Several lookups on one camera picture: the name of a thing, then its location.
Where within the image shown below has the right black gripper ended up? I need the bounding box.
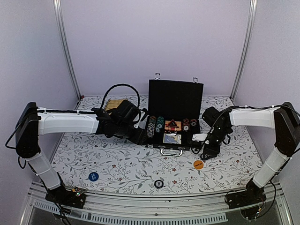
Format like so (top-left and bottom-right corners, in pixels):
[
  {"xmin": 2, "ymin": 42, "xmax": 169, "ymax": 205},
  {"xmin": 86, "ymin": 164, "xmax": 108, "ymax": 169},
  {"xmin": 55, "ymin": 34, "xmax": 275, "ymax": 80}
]
[{"xmin": 203, "ymin": 126, "xmax": 231, "ymax": 160}]

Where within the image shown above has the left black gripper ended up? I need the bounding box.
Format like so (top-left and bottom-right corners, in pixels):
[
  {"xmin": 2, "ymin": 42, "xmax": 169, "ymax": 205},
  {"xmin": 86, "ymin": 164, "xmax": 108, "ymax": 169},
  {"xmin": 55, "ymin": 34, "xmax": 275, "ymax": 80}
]
[{"xmin": 115, "ymin": 122, "xmax": 148, "ymax": 145}]

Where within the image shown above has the blue playing card deck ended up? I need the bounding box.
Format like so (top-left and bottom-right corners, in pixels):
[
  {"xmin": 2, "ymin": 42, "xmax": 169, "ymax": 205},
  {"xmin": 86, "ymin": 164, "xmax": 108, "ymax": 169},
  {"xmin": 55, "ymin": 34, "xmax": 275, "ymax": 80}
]
[{"xmin": 163, "ymin": 134, "xmax": 179, "ymax": 144}]

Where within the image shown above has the black poker set case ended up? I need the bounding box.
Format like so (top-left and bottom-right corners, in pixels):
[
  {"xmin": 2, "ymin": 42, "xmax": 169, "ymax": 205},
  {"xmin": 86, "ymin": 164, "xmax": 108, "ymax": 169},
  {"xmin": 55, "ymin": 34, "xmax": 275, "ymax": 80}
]
[{"xmin": 145, "ymin": 73, "xmax": 204, "ymax": 152}]

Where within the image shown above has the black poker chip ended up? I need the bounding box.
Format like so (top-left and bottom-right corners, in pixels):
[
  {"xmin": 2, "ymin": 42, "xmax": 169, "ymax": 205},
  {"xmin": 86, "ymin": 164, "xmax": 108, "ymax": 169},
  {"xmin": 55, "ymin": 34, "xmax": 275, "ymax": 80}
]
[{"xmin": 154, "ymin": 180, "xmax": 164, "ymax": 189}]

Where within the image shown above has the black triangular all-in button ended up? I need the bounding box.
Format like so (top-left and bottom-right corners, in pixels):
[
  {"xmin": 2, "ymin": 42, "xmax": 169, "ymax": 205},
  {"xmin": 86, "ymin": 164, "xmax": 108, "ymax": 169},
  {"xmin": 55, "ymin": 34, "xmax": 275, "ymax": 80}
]
[{"xmin": 165, "ymin": 120, "xmax": 179, "ymax": 128}]

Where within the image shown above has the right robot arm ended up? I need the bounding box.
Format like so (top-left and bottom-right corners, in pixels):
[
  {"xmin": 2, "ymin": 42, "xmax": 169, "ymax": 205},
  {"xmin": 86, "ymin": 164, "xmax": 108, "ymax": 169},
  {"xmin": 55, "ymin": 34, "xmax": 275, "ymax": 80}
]
[{"xmin": 200, "ymin": 100, "xmax": 300, "ymax": 191}]

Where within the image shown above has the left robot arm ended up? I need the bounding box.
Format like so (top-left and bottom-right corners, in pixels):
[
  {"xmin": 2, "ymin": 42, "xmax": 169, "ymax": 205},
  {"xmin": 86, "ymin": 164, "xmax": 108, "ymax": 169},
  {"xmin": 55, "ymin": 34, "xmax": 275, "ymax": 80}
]
[{"xmin": 10, "ymin": 100, "xmax": 147, "ymax": 203}]

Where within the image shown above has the orange round button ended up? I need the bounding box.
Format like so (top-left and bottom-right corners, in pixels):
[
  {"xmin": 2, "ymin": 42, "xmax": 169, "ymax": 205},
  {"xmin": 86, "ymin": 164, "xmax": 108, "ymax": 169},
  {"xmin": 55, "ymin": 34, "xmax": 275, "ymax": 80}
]
[{"xmin": 193, "ymin": 160, "xmax": 204, "ymax": 170}]

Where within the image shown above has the woven bamboo tray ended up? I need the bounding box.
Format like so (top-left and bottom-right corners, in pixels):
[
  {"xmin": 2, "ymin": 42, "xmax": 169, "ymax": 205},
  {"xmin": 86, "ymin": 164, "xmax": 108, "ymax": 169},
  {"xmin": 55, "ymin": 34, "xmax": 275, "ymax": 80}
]
[{"xmin": 105, "ymin": 99, "xmax": 125, "ymax": 111}]

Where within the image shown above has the blue tan chip stack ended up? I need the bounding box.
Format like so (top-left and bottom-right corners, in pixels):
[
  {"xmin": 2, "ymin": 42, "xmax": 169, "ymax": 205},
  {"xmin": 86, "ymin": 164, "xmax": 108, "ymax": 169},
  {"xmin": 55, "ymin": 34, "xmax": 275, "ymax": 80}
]
[{"xmin": 147, "ymin": 116, "xmax": 157, "ymax": 138}]

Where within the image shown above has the salmon black chip stack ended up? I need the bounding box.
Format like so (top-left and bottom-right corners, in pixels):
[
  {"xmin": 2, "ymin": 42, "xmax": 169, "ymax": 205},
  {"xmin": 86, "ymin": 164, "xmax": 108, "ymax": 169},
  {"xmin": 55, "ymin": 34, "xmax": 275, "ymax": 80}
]
[{"xmin": 182, "ymin": 118, "xmax": 190, "ymax": 131}]

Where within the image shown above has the green blue chip stack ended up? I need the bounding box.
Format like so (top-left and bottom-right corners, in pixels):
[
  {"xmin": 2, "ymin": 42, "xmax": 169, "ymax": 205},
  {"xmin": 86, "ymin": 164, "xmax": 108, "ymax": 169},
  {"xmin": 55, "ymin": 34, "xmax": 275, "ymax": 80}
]
[{"xmin": 155, "ymin": 116, "xmax": 165, "ymax": 133}]

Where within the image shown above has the blue round button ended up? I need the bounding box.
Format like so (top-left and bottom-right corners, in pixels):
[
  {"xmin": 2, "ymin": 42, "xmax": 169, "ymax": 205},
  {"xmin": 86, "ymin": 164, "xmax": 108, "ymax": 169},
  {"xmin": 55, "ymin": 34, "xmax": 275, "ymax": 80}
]
[{"xmin": 88, "ymin": 172, "xmax": 99, "ymax": 182}]

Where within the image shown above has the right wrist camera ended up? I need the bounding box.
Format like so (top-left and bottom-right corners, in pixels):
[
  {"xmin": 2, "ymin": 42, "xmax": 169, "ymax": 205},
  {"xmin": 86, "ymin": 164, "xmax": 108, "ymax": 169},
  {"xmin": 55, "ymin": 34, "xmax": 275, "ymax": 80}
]
[{"xmin": 192, "ymin": 134, "xmax": 207, "ymax": 142}]

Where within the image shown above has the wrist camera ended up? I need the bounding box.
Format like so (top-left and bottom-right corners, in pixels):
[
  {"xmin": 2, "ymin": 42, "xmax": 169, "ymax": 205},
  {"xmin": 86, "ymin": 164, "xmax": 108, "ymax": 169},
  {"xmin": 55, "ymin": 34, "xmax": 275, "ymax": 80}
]
[
  {"xmin": 133, "ymin": 108, "xmax": 148, "ymax": 128},
  {"xmin": 192, "ymin": 134, "xmax": 207, "ymax": 142}
]

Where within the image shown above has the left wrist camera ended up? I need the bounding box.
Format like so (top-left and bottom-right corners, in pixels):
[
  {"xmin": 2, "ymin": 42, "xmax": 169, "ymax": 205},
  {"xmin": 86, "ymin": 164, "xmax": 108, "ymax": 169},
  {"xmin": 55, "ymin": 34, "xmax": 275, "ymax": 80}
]
[{"xmin": 133, "ymin": 108, "xmax": 148, "ymax": 128}]

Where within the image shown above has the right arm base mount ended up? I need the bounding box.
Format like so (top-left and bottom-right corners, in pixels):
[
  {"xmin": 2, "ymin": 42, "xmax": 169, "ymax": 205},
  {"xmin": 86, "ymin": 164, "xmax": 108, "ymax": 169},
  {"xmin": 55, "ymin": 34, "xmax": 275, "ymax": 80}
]
[{"xmin": 225, "ymin": 188, "xmax": 267, "ymax": 209}]

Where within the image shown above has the front aluminium rail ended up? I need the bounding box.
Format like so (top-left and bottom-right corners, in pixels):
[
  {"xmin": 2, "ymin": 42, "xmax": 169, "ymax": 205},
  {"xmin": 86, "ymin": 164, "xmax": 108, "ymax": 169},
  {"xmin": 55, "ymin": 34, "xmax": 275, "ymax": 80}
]
[{"xmin": 18, "ymin": 182, "xmax": 297, "ymax": 225}]

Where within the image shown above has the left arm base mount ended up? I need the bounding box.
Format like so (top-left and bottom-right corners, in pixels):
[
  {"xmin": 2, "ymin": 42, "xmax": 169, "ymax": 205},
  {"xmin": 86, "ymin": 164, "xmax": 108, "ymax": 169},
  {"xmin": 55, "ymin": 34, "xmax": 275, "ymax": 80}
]
[{"xmin": 45, "ymin": 187, "xmax": 86, "ymax": 209}]

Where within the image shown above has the left aluminium frame post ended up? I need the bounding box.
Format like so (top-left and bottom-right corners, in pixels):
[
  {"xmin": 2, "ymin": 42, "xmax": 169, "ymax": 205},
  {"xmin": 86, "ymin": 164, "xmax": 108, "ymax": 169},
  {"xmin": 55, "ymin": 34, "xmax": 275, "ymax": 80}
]
[{"xmin": 53, "ymin": 0, "xmax": 82, "ymax": 100}]

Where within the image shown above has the aluminium frame post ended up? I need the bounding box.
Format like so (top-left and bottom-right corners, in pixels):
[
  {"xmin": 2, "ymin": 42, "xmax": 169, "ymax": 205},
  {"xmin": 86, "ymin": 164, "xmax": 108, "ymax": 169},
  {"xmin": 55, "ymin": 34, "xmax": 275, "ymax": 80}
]
[
  {"xmin": 53, "ymin": 0, "xmax": 82, "ymax": 100},
  {"xmin": 230, "ymin": 0, "xmax": 257, "ymax": 101}
]

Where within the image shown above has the right aluminium frame post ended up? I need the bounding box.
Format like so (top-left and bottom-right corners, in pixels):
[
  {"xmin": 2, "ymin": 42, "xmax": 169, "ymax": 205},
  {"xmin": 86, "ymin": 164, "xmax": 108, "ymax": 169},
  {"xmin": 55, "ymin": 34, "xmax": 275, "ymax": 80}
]
[{"xmin": 230, "ymin": 0, "xmax": 257, "ymax": 101}]

